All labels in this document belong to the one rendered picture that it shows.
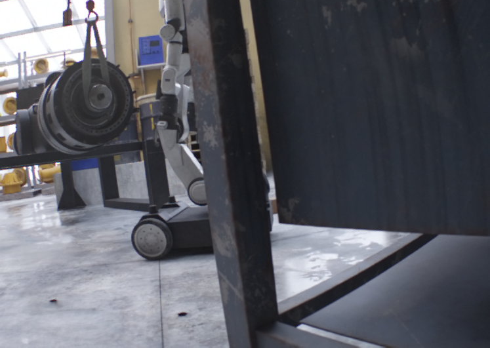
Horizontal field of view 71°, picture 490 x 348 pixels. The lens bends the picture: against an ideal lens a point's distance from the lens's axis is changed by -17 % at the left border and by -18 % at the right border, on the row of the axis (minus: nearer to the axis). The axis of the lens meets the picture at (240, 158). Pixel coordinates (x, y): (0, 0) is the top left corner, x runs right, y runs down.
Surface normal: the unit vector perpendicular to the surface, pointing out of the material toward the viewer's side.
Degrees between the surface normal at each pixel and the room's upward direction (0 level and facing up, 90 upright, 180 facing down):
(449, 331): 0
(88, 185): 90
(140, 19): 90
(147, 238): 90
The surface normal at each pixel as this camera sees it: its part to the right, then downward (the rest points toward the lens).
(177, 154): -0.04, 0.46
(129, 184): 0.20, 0.00
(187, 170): -0.11, 0.04
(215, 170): -0.78, 0.11
